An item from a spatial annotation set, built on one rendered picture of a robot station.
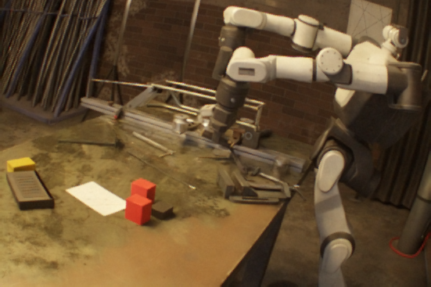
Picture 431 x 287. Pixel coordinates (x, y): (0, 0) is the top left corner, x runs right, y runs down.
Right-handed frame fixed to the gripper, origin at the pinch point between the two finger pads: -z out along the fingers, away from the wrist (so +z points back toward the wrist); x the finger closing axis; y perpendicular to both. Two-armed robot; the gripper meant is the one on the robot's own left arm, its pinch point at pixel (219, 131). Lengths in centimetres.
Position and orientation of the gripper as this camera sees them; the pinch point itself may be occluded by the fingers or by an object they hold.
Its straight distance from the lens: 143.9
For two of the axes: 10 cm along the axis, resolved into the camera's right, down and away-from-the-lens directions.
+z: 2.7, -8.2, -5.0
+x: 3.7, -3.9, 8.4
